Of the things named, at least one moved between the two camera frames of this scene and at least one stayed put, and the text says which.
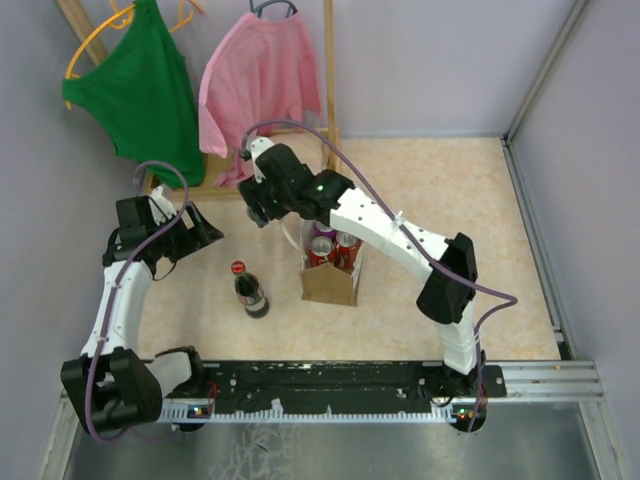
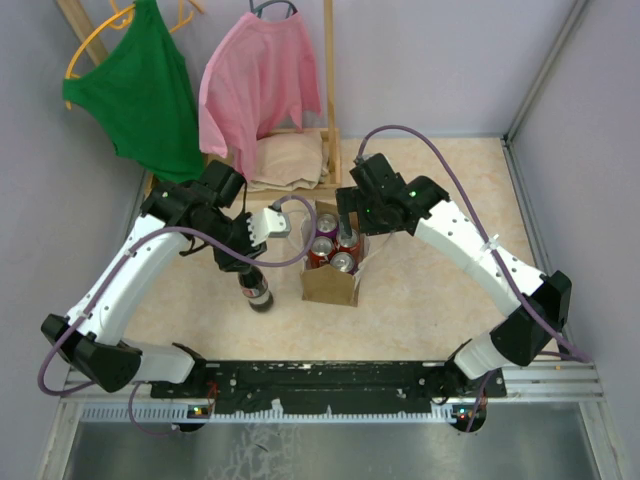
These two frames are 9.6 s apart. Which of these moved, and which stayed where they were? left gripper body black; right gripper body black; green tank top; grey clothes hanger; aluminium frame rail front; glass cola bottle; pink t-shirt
Moved: right gripper body black; left gripper body black; glass cola bottle
Stayed: green tank top; aluminium frame rail front; pink t-shirt; grey clothes hanger
